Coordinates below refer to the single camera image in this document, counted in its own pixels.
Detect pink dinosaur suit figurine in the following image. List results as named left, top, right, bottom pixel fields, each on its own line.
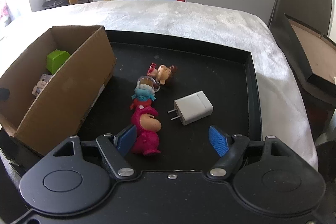
left=131, top=105, right=162, bottom=156

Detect white USB wall charger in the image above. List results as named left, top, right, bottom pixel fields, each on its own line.
left=168, top=91, right=214, bottom=126

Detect blue haired red figurine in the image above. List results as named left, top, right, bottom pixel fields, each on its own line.
left=130, top=84, right=156, bottom=110

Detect brown cardboard box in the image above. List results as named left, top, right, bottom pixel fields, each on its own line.
left=1, top=26, right=116, bottom=155

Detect white fluffy blanket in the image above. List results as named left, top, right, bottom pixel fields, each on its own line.
left=1, top=1, right=318, bottom=168

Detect black shallow tray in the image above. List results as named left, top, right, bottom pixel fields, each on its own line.
left=79, top=30, right=262, bottom=171

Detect grey bunny cube toy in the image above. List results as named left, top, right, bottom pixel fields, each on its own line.
left=32, top=74, right=52, bottom=97

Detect green plastic cube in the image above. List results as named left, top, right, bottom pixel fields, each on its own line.
left=46, top=50, right=71, bottom=75

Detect large brown cardboard panel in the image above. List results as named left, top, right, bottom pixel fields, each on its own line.
left=269, top=0, right=332, bottom=35

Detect black picture frame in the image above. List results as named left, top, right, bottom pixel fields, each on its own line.
left=269, top=13, right=335, bottom=106

